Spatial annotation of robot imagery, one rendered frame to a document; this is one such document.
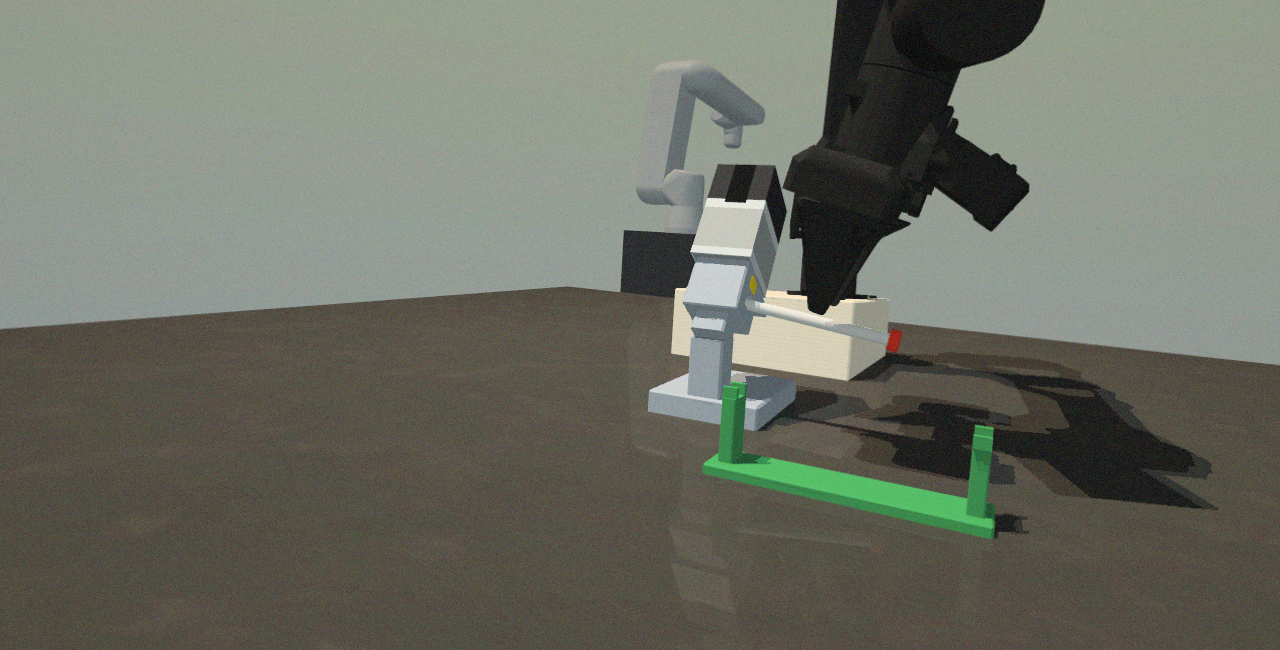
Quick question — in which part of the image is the green u-shaped cradle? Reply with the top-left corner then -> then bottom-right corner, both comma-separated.
701,383 -> 995,539

